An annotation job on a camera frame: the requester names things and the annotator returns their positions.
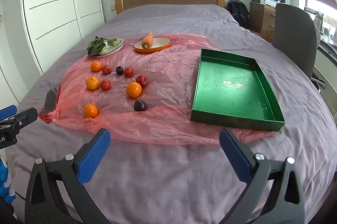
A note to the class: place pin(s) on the dark purple plum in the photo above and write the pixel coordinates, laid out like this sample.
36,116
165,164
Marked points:
119,70
140,105

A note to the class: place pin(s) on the blue white cloth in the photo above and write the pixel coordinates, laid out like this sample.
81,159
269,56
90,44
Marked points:
4,179

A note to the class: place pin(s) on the green bok choy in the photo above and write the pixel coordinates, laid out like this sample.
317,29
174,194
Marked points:
96,46

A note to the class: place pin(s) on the pink plastic sheet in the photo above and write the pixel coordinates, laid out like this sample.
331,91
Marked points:
163,97

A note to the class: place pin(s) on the grey chair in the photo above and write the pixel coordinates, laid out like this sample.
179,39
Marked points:
295,34

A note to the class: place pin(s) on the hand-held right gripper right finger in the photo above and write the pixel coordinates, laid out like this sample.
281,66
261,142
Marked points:
235,158

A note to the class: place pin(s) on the black smartphone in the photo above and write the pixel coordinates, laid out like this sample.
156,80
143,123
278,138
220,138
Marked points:
50,101

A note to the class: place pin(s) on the red plum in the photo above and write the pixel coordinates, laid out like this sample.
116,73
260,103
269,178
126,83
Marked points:
106,69

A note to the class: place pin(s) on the orange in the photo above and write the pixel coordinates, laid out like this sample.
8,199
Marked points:
96,66
133,89
90,110
92,83

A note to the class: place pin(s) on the carrot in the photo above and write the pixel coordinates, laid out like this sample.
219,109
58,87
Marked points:
147,39

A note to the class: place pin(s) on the green box tray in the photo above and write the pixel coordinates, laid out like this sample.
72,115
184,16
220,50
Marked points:
229,87

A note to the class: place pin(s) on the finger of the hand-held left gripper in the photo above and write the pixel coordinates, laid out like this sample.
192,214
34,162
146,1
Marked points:
25,115
8,110

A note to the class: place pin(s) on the red tomato on sheet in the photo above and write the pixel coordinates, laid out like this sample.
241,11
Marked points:
128,71

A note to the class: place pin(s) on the white oval plate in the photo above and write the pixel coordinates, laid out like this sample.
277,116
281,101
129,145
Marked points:
119,42

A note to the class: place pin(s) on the red apple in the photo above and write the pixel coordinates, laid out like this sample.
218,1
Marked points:
142,80
105,84

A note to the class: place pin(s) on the black backpack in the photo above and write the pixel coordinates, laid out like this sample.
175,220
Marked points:
238,13

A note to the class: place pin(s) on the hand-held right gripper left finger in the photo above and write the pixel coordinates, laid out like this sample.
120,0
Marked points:
94,155

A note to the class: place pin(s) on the wooden nightstand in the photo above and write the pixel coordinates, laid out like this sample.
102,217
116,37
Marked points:
260,18

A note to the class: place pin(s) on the orange oval dish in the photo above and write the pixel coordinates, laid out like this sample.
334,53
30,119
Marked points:
160,42

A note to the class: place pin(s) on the white desk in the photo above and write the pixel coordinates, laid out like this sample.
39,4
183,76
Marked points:
326,60

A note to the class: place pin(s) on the white wardrobe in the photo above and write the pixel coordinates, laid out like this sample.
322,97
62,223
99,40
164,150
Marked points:
52,2

